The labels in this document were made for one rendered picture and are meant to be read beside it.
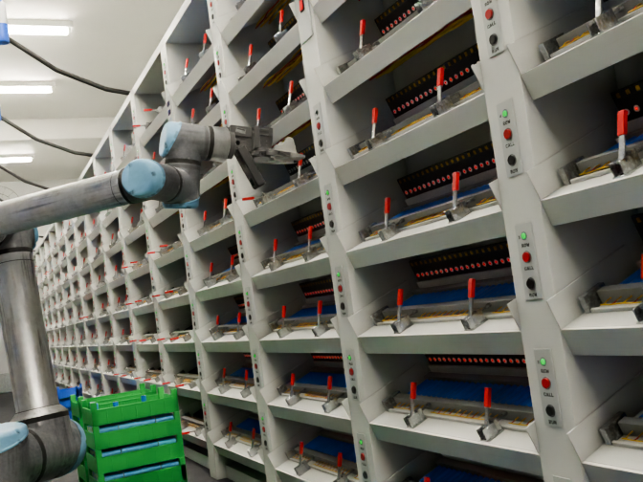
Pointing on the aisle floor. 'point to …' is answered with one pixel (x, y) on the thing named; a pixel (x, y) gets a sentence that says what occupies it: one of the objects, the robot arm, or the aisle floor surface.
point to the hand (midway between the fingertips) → (298, 160)
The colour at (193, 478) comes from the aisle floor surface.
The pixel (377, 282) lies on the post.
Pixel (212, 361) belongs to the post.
